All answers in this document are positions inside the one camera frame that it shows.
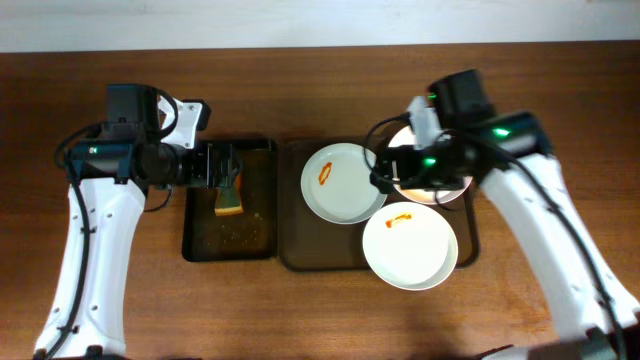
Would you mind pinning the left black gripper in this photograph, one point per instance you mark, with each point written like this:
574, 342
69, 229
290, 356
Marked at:
220, 165

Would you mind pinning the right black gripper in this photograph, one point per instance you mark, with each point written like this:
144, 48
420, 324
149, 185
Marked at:
388, 169

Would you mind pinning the yellow green sponge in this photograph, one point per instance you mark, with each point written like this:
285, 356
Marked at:
228, 200

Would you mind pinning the white plate ketchup front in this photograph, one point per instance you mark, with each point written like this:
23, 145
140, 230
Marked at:
410, 246

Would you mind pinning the white plate ketchup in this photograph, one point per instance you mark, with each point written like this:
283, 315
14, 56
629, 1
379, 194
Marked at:
335, 184
405, 136
410, 246

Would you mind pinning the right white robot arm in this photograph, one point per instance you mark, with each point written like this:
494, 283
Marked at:
459, 134

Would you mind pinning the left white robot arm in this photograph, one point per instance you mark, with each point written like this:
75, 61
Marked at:
148, 140

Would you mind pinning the small black water tray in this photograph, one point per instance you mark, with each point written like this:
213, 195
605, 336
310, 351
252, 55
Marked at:
250, 235

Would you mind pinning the large brown serving tray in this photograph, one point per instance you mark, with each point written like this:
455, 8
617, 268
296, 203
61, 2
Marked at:
308, 243

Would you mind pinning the white plate ketchup back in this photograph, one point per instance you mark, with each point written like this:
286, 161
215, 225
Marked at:
405, 136

